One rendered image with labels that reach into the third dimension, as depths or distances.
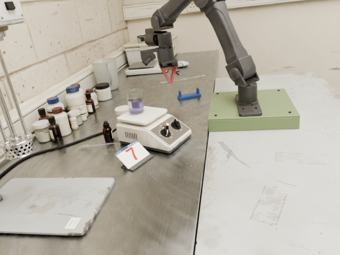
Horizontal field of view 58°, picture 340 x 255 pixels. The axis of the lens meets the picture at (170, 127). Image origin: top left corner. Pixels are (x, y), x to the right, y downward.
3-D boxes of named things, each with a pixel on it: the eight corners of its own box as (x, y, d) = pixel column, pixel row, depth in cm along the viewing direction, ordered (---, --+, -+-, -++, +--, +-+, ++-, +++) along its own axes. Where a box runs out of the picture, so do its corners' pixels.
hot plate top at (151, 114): (168, 111, 97) (168, 109, 97) (145, 126, 88) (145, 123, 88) (139, 107, 104) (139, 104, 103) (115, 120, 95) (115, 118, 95)
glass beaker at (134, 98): (142, 117, 94) (138, 91, 91) (126, 117, 95) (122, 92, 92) (148, 110, 99) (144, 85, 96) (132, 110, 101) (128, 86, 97)
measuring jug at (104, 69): (126, 90, 155) (121, 60, 149) (101, 96, 150) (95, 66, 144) (116, 83, 171) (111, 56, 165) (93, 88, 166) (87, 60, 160)
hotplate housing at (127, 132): (193, 136, 97) (190, 113, 93) (170, 155, 87) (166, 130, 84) (138, 127, 109) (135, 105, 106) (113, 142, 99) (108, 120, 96)
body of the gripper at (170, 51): (162, 68, 121) (160, 48, 118) (158, 62, 130) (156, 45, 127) (178, 65, 122) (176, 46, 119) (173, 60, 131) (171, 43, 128)
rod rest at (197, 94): (199, 93, 136) (198, 86, 134) (201, 96, 133) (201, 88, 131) (177, 97, 134) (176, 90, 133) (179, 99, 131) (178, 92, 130)
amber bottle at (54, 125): (63, 137, 108) (56, 114, 104) (62, 141, 105) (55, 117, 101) (52, 139, 107) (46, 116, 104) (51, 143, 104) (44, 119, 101)
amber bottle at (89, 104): (92, 110, 132) (88, 91, 128) (97, 111, 130) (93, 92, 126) (86, 113, 129) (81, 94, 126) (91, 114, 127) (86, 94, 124)
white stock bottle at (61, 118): (74, 132, 111) (68, 106, 107) (61, 138, 107) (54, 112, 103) (66, 129, 115) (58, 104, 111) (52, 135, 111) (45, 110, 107)
